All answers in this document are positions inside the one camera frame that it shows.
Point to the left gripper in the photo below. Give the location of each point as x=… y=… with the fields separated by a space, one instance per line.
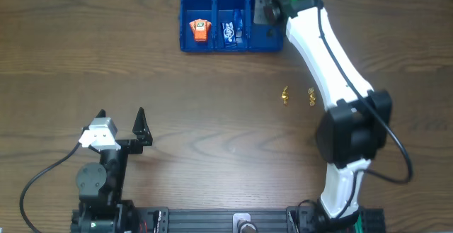
x=131 y=146

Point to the orange candy box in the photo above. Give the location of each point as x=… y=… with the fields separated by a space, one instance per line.
x=200 y=29

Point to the blue candy pack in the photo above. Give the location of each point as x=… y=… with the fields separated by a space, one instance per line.
x=229 y=33
x=239 y=22

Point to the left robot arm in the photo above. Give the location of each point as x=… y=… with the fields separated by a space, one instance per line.
x=92 y=181

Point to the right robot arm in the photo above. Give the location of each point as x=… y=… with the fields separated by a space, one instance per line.
x=318 y=56

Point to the blue tray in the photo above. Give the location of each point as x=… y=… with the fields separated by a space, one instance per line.
x=198 y=3

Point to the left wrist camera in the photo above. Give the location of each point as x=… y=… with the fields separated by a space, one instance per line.
x=101 y=134

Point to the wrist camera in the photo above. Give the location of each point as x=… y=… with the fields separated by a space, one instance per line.
x=101 y=134
x=261 y=11

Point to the mounting rail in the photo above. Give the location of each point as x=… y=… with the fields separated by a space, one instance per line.
x=205 y=222

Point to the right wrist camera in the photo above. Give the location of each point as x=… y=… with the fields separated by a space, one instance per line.
x=261 y=11

